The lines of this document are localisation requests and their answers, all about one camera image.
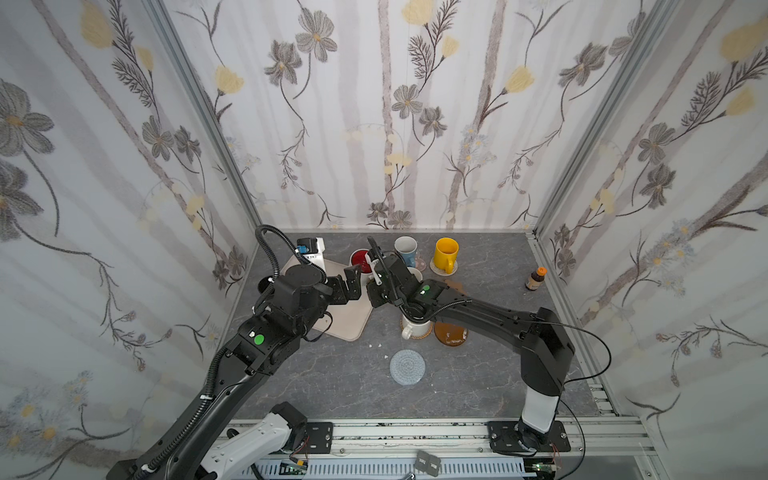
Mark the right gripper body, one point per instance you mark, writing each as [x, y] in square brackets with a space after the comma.
[389, 278]

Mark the grey blue round coaster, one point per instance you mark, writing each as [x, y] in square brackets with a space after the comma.
[407, 367]

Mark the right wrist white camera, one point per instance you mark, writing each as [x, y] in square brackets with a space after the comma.
[375, 274]

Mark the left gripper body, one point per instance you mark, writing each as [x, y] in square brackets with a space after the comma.
[346, 285]

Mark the blue mug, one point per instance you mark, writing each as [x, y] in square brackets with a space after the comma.
[407, 247]

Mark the beige plastic tray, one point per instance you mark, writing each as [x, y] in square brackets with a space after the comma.
[349, 320]

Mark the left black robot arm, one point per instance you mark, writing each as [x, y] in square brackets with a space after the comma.
[241, 366]

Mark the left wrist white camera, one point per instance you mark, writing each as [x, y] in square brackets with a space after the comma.
[312, 249]

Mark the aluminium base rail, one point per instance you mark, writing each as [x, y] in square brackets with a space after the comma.
[430, 449]

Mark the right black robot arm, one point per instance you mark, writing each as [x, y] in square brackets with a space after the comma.
[545, 348]

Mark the dark brown glossy round coaster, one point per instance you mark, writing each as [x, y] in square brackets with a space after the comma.
[449, 334]

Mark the red interior white mug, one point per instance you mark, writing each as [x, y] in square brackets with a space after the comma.
[360, 258]

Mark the white braided round coaster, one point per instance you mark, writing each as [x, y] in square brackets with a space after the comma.
[441, 272]

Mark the small brown bottle orange cap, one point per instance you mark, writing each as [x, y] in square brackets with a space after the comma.
[536, 279]

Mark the yellow mug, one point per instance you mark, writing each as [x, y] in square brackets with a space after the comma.
[445, 253]

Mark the brown paw print coaster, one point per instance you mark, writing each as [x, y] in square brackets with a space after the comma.
[456, 286]

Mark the wrist white camera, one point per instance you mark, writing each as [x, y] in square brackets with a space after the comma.
[375, 274]
[312, 249]

